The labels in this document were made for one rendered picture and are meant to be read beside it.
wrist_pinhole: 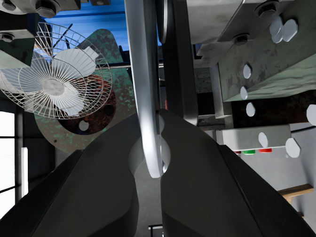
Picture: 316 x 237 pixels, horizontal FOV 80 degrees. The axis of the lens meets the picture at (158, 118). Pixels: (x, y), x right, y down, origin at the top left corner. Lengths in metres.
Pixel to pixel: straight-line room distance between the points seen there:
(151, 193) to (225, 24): 6.91
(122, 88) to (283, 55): 1.41
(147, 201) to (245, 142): 6.76
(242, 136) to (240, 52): 0.19
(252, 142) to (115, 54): 1.40
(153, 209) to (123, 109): 5.93
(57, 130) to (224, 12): 1.58
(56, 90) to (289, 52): 1.03
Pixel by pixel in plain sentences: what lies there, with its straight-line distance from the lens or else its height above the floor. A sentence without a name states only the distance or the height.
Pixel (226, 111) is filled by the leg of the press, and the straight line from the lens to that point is 0.46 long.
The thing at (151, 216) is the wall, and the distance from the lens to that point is 7.32.
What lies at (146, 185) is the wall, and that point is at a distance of 7.01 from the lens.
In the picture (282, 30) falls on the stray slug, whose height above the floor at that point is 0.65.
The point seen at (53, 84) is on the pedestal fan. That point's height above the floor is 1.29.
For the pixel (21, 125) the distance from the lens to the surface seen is 6.03.
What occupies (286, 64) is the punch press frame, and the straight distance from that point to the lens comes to 0.27.
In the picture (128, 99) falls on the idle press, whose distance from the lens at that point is 1.57.
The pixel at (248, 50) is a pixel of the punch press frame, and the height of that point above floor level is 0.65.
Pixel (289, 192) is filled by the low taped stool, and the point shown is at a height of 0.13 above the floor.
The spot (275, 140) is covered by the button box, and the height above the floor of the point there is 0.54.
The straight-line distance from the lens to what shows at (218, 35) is 0.28.
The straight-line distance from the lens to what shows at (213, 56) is 0.43.
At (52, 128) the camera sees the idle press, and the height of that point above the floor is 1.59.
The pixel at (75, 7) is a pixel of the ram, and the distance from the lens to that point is 0.33.
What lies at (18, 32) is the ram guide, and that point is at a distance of 0.40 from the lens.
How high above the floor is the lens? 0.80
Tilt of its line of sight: 2 degrees down
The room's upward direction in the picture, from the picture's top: 95 degrees counter-clockwise
